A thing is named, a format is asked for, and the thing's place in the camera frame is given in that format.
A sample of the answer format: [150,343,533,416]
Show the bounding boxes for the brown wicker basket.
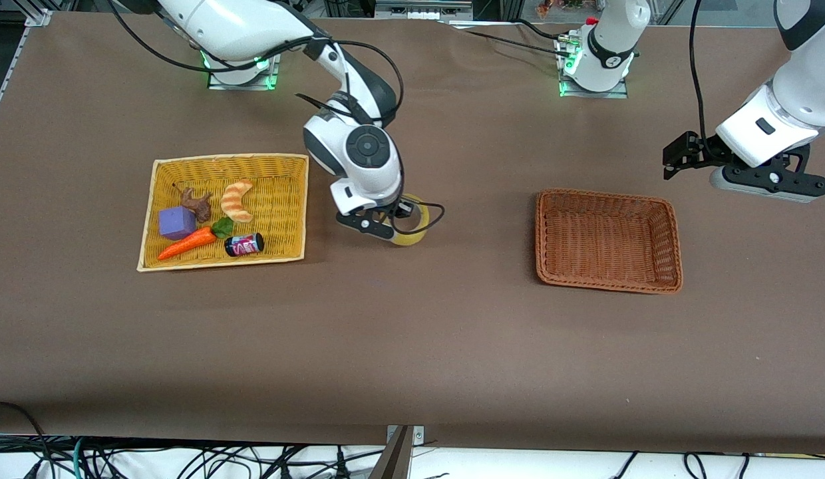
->
[535,188,684,295]

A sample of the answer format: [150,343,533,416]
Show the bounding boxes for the clear yellowish tape roll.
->
[386,194,431,247]

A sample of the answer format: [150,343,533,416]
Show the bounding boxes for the black looped cable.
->
[0,400,52,479]

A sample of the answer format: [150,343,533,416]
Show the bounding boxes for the brown toy figure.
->
[173,183,214,224]

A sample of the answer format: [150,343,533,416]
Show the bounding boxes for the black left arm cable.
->
[691,0,711,142]

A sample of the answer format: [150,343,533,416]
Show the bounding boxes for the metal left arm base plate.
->
[558,33,630,99]

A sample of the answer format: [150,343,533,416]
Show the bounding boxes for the purple foam cube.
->
[158,206,198,241]

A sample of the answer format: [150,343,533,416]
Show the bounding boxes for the metal table edge bracket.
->
[369,424,425,479]

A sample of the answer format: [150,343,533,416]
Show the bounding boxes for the orange toy carrot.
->
[157,217,235,261]

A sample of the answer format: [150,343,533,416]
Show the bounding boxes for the striped toy croissant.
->
[220,180,255,224]

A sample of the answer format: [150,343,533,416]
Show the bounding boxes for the black soda can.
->
[224,232,265,257]

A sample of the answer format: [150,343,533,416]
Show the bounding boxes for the grey metal equipment box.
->
[375,0,475,21]

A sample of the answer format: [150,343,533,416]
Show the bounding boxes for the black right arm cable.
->
[106,0,446,235]

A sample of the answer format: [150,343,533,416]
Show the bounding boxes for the yellow wicker tray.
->
[136,154,310,272]

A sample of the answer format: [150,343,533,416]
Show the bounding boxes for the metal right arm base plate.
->
[208,53,280,90]

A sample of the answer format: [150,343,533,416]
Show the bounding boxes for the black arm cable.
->
[106,0,446,235]
[691,0,711,142]

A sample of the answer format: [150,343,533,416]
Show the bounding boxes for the black cable on table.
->
[449,20,573,57]

